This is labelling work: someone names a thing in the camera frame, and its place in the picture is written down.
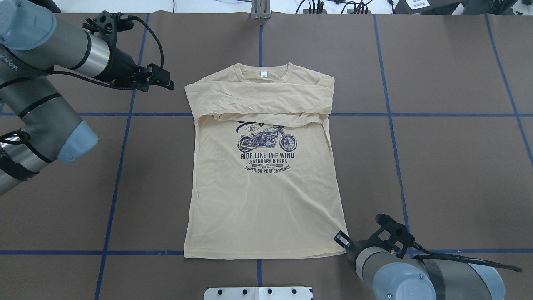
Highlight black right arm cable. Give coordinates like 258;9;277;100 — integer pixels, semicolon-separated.
375;214;523;273

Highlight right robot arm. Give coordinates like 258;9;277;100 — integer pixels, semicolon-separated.
334;231;507;300

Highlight beige long-sleeve printed shirt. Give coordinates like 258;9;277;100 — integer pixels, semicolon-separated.
184;63;347;260

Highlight grey aluminium post bracket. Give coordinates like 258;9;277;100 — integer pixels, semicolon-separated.
251;0;271;20

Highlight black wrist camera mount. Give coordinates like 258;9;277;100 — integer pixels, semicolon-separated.
367;213;415;259

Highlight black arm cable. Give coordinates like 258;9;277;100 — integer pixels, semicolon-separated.
375;214;523;273
0;12;166;90

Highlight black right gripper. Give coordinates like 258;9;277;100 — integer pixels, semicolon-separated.
334;230;367;261

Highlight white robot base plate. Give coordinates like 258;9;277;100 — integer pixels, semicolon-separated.
203;286;314;300

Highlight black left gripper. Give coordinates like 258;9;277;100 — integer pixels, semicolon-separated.
100;49;175;93

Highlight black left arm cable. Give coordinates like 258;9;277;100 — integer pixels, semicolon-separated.
0;12;166;90

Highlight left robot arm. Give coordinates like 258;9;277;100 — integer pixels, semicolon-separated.
0;0;174;195

